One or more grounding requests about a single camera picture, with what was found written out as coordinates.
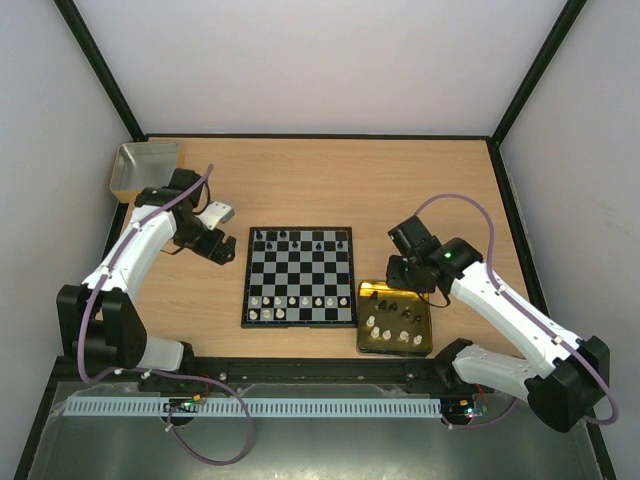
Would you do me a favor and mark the gold metal tin tray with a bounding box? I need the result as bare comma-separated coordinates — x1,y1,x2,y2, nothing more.
356,281,433,358

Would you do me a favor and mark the black and white chessboard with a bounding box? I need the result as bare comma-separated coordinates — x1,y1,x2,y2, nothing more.
241,226,357,328

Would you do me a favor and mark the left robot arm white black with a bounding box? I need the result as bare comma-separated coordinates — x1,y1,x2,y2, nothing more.
56,168,236,383

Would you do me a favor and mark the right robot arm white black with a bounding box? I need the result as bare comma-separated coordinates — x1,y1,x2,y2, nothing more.
386,216,610,433

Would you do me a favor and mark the gold metal tin lid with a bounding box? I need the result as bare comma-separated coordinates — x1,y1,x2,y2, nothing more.
109,141,184,204

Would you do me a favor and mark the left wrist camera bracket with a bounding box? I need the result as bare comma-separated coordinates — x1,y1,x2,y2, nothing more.
197,201,235,231

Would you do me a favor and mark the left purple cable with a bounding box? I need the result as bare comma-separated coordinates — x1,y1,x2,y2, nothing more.
77,163,254,465

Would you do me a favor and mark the black mounting rail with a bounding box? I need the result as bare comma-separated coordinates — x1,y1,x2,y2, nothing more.
52,354,584,394

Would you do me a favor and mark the grey slotted cable duct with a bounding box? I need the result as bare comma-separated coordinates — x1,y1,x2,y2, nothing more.
62,396,441,419

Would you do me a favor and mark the black frame post left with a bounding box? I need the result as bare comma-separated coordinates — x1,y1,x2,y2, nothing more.
53,0,146,141

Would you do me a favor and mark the black frame post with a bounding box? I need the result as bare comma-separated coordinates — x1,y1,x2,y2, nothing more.
53,0,146,141
490,0,589,144

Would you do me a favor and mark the black frame post right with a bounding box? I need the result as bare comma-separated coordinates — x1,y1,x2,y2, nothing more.
490,0,589,144

